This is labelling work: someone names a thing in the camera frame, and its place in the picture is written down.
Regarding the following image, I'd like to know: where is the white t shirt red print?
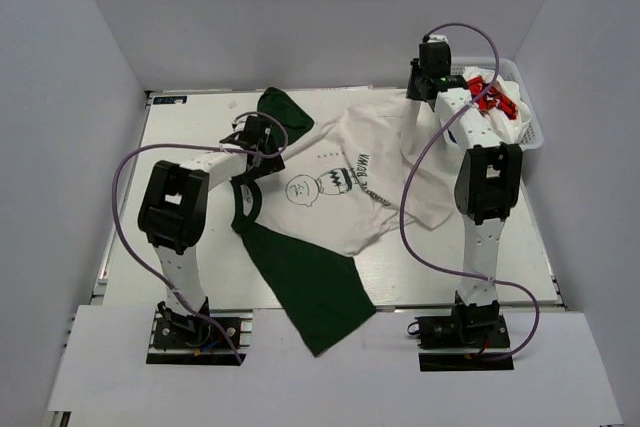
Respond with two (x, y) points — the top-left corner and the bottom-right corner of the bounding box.
(399, 65), (534, 158)

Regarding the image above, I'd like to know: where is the white green raglan t shirt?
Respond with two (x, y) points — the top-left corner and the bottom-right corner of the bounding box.
(231, 87), (453, 356)

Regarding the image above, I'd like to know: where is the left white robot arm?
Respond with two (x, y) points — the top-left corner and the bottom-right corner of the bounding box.
(138, 112), (289, 346)

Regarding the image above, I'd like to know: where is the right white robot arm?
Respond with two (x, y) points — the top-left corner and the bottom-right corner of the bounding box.
(407, 34), (522, 347)

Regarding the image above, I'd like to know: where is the white plastic basket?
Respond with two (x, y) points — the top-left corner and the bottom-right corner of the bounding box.
(451, 57), (544, 151)

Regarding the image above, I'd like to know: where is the blue table label sticker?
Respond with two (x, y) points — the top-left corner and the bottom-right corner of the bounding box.
(152, 95), (188, 105)

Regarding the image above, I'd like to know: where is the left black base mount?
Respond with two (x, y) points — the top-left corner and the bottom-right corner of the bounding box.
(146, 312), (253, 367)

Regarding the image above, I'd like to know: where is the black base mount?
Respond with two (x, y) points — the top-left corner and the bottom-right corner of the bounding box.
(146, 312), (253, 367)
(407, 315), (514, 373)

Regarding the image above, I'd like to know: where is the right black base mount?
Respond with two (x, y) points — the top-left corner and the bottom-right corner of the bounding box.
(407, 315), (514, 373)

